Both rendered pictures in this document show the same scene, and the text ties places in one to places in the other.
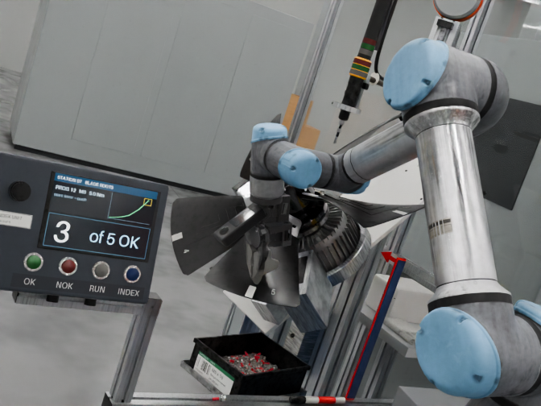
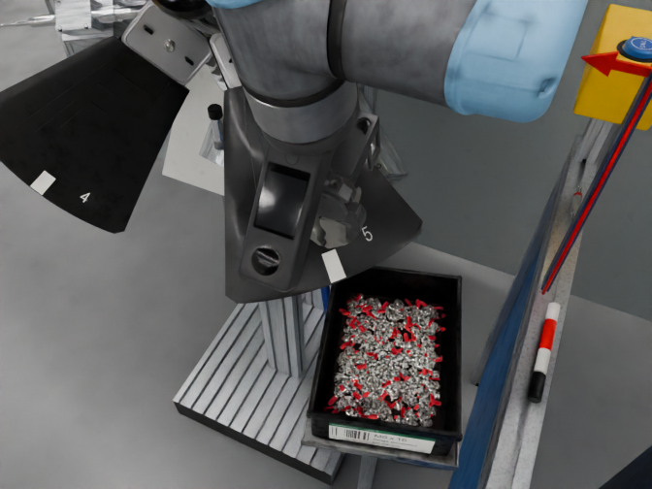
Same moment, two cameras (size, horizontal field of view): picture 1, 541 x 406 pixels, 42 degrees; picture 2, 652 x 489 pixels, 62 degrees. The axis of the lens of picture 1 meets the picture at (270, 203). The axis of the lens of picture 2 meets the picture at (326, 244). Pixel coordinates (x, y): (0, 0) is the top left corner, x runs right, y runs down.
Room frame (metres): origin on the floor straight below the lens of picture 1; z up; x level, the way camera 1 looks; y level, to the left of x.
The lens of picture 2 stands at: (1.22, 0.18, 1.45)
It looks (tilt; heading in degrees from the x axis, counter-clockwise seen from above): 50 degrees down; 328
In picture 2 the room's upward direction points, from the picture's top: straight up
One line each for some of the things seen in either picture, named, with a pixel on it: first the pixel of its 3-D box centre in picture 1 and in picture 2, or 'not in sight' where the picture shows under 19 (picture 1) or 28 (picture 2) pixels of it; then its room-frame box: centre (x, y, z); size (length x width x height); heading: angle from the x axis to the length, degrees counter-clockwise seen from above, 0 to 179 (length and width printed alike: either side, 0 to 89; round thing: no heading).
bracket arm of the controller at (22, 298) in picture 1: (90, 297); not in sight; (1.07, 0.23, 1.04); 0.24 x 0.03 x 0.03; 123
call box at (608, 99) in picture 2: not in sight; (626, 69); (1.59, -0.55, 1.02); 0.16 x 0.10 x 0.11; 123
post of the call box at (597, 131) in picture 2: not in sight; (599, 126); (1.59, -0.55, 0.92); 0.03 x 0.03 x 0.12; 33
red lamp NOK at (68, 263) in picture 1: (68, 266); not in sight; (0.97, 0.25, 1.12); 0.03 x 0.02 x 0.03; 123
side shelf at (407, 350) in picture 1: (398, 326); not in sight; (2.12, -0.50, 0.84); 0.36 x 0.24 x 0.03; 33
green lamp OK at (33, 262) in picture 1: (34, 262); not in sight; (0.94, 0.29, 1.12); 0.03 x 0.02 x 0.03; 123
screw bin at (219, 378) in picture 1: (249, 366); (388, 352); (1.47, -0.07, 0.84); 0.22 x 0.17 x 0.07; 139
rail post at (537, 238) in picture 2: not in sight; (513, 303); (1.60, -0.58, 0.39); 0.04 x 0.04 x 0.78; 33
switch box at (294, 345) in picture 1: (312, 338); not in sight; (2.10, -0.26, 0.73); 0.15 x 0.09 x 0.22; 123
